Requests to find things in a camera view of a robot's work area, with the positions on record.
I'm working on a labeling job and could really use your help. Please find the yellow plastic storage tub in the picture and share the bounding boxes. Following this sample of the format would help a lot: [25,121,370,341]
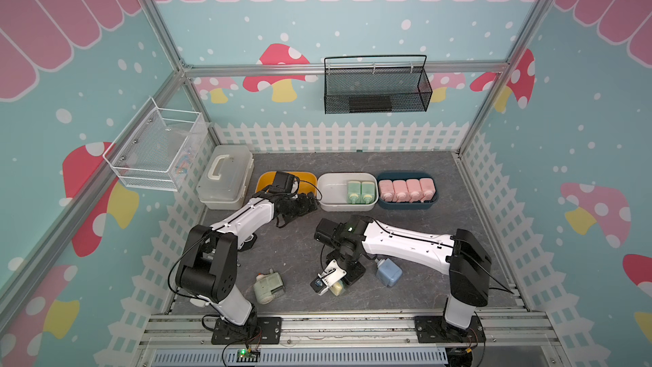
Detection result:
[256,172,319,197]

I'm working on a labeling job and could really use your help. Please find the white plastic storage tub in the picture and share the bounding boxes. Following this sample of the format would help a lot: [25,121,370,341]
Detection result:
[317,173,380,212]

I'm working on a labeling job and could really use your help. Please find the pink sharpener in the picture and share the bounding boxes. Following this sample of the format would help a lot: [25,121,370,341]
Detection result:
[419,178,436,202]
[406,178,423,202]
[378,179,396,202]
[392,179,410,203]

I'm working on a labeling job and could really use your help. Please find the dark teal storage tub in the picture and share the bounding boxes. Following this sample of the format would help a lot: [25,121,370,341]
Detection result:
[377,172,439,210]

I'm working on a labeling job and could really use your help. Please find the pale green round sharpener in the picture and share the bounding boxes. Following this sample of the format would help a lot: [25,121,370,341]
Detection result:
[253,269,285,305]

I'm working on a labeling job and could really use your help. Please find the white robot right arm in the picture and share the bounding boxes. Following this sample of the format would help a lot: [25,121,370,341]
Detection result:
[311,216,492,331]

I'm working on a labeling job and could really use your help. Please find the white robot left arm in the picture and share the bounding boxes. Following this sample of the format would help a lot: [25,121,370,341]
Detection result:
[168,172,323,327]

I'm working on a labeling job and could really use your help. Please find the blue sharpener lower right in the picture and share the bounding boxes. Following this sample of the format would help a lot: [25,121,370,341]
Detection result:
[375,258,402,287]

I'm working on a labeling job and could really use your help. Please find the white lidded plastic case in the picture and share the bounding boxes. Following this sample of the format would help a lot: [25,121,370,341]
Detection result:
[196,145,254,211]

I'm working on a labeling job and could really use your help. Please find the green circuit board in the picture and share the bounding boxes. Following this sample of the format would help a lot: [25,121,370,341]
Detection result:
[235,348,261,364]

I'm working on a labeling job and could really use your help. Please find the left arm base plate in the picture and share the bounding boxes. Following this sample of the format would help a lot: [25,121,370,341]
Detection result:
[211,316,283,345]

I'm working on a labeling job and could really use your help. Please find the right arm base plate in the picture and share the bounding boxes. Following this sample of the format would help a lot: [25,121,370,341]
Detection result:
[414,314,487,347]

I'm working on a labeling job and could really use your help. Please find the black wire mesh basket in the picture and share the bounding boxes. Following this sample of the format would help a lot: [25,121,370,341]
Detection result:
[324,54,433,115]

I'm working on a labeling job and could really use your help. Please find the white wire wall basket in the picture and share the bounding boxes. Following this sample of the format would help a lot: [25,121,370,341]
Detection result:
[103,99,208,192]

